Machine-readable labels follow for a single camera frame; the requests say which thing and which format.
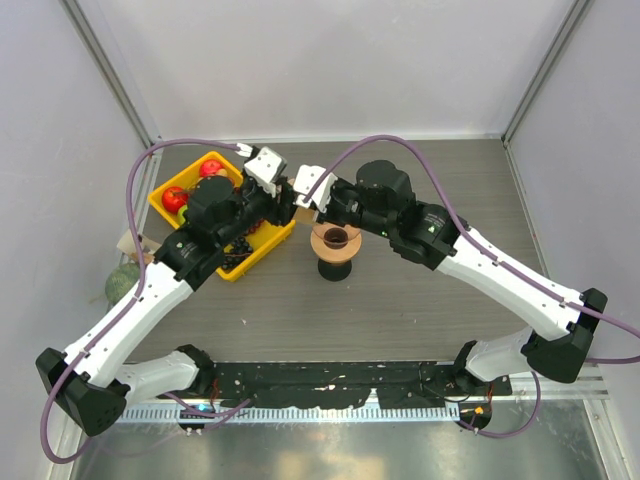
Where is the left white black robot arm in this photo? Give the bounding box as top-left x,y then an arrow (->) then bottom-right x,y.
36,176 -> 295,437

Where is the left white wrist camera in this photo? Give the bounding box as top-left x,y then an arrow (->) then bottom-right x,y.
236,143 -> 287,198

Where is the red apple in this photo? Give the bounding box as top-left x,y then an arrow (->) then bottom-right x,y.
161,186 -> 189,215
199,159 -> 228,178

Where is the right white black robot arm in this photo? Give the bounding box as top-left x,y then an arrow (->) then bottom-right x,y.
299,160 -> 607,394

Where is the red apple left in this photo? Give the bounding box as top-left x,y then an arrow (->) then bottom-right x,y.
161,186 -> 189,215

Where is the green melon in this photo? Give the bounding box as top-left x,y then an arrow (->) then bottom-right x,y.
104,263 -> 140,305

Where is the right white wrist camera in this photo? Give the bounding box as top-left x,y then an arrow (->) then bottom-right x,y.
293,165 -> 338,213

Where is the brown paper coffee filter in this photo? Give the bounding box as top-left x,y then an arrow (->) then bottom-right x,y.
288,177 -> 318,225

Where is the dark black grape bunch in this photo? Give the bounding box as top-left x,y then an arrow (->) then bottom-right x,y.
221,236 -> 254,272

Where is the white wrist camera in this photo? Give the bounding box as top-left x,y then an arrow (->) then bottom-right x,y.
236,143 -> 287,198
293,165 -> 338,213

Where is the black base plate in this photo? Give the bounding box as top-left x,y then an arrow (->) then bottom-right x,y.
174,361 -> 512,410

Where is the green apple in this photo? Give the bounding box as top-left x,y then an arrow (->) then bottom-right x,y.
176,205 -> 188,226

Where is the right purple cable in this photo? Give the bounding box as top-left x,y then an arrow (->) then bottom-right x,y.
297,133 -> 640,441

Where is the yellow plastic tray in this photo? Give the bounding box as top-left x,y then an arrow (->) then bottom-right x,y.
148,151 -> 296,282

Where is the dark red glass carafe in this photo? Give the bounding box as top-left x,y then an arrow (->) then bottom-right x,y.
317,259 -> 352,282

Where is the round wooden ring holder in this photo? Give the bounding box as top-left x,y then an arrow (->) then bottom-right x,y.
311,228 -> 362,263

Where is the aluminium front rail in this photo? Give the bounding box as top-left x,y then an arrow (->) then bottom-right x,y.
113,366 -> 608,426

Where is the red apple top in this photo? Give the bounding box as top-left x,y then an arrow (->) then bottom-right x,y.
199,159 -> 228,178

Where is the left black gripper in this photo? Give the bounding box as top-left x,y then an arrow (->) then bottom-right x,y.
216,164 -> 301,247

